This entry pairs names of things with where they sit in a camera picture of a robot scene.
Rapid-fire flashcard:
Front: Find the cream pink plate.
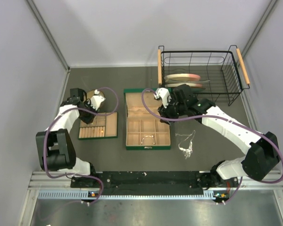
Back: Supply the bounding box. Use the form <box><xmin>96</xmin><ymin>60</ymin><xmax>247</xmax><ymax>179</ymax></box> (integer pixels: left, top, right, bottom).
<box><xmin>165</xmin><ymin>82</ymin><xmax>203</xmax><ymax>89</ymax></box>
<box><xmin>164</xmin><ymin>73</ymin><xmax>201</xmax><ymax>82</ymax></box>

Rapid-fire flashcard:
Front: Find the silver necklace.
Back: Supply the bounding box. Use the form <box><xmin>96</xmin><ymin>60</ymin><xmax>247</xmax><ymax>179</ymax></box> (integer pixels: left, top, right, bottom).
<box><xmin>175</xmin><ymin>129</ymin><xmax>196</xmax><ymax>160</ymax></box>

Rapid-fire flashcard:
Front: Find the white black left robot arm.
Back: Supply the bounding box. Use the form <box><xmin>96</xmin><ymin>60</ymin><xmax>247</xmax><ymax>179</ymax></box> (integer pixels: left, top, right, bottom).
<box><xmin>35</xmin><ymin>88</ymin><xmax>105</xmax><ymax>177</ymax></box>

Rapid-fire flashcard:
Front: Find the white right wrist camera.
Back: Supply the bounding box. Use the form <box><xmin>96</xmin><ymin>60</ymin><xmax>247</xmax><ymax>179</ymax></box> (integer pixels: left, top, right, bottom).
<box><xmin>154</xmin><ymin>88</ymin><xmax>172</xmax><ymax>108</ymax></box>

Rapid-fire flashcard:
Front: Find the green jewelry box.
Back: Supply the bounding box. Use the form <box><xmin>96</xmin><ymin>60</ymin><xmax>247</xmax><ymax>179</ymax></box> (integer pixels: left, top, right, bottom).
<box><xmin>124</xmin><ymin>89</ymin><xmax>171</xmax><ymax>150</ymax></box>

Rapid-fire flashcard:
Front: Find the silver bracelet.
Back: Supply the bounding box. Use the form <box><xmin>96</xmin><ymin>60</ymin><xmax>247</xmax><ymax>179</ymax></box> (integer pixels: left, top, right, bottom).
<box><xmin>141</xmin><ymin>134</ymin><xmax>156</xmax><ymax>145</ymax></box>

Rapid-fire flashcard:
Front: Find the green jewelry tray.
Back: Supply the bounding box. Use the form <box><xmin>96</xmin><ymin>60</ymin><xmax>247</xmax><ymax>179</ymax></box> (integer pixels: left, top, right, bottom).
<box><xmin>78</xmin><ymin>112</ymin><xmax>118</xmax><ymax>140</ymax></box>

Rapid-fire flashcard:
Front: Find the tan ceramic bowl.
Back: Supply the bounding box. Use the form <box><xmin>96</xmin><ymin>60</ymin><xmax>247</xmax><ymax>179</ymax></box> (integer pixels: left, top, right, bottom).
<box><xmin>84</xmin><ymin>89</ymin><xmax>106</xmax><ymax>102</ymax></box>

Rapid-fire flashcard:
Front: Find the black wire dish rack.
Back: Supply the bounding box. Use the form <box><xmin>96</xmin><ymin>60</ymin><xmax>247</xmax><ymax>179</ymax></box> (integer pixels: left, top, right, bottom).
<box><xmin>158</xmin><ymin>45</ymin><xmax>250</xmax><ymax>105</ymax></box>

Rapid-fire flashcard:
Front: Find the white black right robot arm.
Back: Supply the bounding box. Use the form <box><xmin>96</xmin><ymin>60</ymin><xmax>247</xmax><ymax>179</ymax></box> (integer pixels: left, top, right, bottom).
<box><xmin>154</xmin><ymin>84</ymin><xmax>281</xmax><ymax>181</ymax></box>

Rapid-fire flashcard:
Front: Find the dark green plate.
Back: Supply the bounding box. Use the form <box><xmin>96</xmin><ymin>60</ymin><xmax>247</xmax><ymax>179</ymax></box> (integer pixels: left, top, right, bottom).
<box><xmin>191</xmin><ymin>87</ymin><xmax>206</xmax><ymax>93</ymax></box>

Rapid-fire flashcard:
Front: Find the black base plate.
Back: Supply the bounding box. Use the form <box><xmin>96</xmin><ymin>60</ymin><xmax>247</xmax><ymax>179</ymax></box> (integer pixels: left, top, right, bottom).
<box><xmin>70</xmin><ymin>170</ymin><xmax>227</xmax><ymax>195</ymax></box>

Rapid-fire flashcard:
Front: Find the grey slotted cable duct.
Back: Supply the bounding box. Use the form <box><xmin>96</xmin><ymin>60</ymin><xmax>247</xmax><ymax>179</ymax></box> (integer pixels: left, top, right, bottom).
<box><xmin>38</xmin><ymin>190</ymin><xmax>227</xmax><ymax>200</ymax></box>

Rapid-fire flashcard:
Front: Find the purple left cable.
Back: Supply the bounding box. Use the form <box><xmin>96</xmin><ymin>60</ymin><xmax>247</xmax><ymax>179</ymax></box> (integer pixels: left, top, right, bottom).
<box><xmin>43</xmin><ymin>87</ymin><xmax>119</xmax><ymax>204</ymax></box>

